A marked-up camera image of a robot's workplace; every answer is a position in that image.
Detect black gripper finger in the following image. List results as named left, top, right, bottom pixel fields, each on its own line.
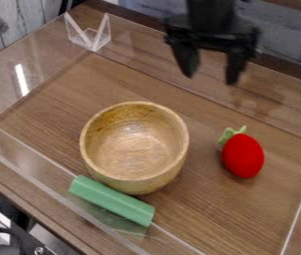
left=225, top=47, right=248, bottom=85
left=171, top=43, right=199, bottom=78

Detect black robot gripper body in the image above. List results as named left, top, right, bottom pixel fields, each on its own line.
left=163, top=0, right=262, bottom=54

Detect red felt strawberry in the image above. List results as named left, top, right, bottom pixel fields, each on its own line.
left=217, top=126, right=265, bottom=178

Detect wooden bowl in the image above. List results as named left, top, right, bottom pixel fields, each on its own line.
left=79, top=101, right=189, bottom=195

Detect clear acrylic tray walls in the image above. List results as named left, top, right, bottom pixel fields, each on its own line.
left=0, top=15, right=301, bottom=255

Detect green rectangular block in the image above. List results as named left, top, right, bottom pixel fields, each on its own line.
left=68, top=175, right=155, bottom=227

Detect black equipment bottom left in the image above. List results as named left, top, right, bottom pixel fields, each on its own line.
left=0, top=218, right=58, bottom=255

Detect clear acrylic corner bracket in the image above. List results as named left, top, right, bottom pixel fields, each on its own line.
left=64, top=13, right=111, bottom=52

